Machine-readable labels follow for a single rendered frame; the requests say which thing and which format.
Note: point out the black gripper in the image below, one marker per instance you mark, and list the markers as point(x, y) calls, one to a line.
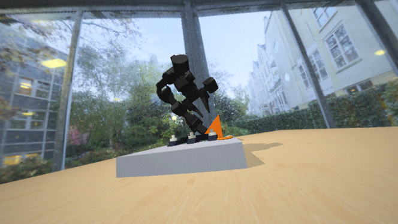
point(180, 108)

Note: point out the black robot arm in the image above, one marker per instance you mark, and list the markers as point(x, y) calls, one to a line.
point(179, 75)

